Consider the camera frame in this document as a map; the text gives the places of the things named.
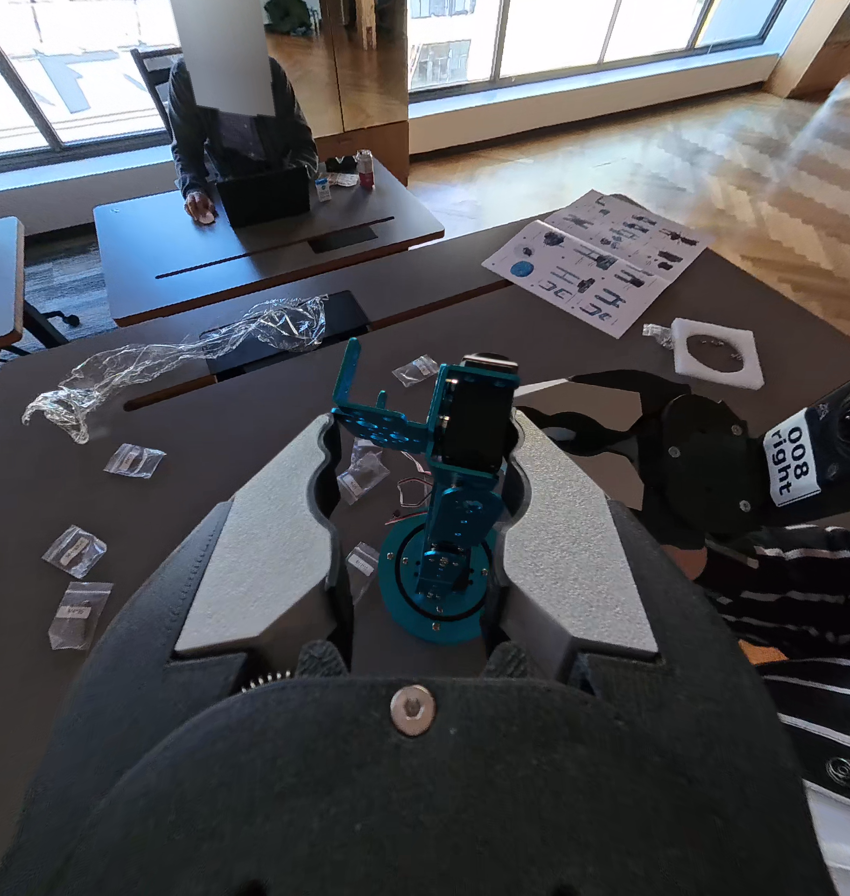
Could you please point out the printed instruction sheet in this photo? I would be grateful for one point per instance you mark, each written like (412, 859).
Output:
(593, 266)

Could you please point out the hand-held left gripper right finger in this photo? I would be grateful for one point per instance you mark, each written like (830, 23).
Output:
(579, 560)

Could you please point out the crumpled clear plastic wrap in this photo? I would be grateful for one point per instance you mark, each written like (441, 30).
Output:
(152, 360)

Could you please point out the blue bracket with black servo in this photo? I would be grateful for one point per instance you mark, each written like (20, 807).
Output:
(390, 430)

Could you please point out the green backpack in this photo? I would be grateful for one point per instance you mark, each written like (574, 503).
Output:
(288, 15)

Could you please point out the person's white undershirt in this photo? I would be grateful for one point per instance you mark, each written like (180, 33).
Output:
(845, 840)

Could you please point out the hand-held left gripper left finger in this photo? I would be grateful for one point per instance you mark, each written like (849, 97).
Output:
(257, 560)

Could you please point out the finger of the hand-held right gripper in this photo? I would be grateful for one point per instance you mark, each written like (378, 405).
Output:
(610, 479)
(586, 402)

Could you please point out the small clear bag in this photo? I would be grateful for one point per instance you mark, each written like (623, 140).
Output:
(360, 486)
(414, 371)
(362, 567)
(134, 460)
(658, 336)
(80, 616)
(369, 455)
(75, 551)

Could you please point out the long dark desk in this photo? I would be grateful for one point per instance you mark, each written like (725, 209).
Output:
(159, 245)

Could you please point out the red can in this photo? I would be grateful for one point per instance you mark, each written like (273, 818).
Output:
(365, 170)

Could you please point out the black office chair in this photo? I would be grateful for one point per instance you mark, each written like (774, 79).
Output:
(152, 77)

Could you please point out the blue toy robot arm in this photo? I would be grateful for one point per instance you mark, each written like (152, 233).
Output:
(439, 602)

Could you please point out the black laptop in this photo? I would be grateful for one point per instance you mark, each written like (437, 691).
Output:
(264, 196)

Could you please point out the white foam piece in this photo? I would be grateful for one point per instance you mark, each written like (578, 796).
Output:
(684, 364)

